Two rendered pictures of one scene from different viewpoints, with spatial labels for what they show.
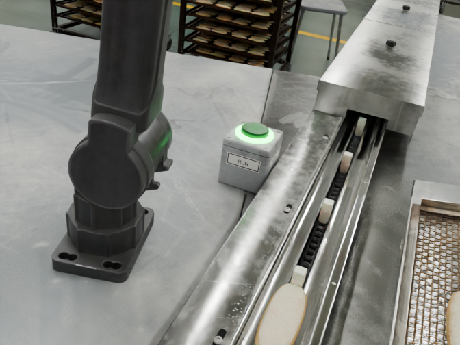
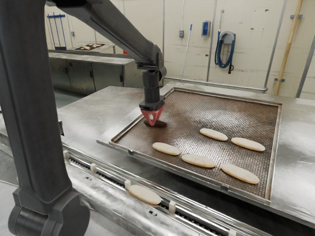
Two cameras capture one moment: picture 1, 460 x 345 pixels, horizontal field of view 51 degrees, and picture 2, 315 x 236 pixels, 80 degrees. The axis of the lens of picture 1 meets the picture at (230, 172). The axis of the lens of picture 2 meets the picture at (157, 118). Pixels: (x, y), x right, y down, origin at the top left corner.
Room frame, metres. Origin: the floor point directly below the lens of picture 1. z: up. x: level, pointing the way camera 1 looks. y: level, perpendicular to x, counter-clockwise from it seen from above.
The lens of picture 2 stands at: (0.20, 0.29, 1.24)
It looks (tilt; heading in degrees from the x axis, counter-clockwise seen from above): 24 degrees down; 284
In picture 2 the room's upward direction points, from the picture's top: straight up
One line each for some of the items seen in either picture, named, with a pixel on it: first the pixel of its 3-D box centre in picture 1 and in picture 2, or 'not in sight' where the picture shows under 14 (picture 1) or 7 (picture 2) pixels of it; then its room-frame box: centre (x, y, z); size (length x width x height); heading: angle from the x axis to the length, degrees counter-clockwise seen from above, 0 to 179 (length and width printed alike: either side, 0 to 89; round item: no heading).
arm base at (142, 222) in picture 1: (106, 215); not in sight; (0.44, 0.13, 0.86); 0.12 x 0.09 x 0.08; 176
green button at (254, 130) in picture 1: (254, 133); not in sight; (0.62, -0.03, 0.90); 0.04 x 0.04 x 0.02
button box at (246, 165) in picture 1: (250, 166); not in sight; (0.62, -0.03, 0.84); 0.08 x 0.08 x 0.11; 72
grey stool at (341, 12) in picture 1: (314, 34); not in sight; (3.55, -0.47, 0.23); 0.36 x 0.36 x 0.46; 1
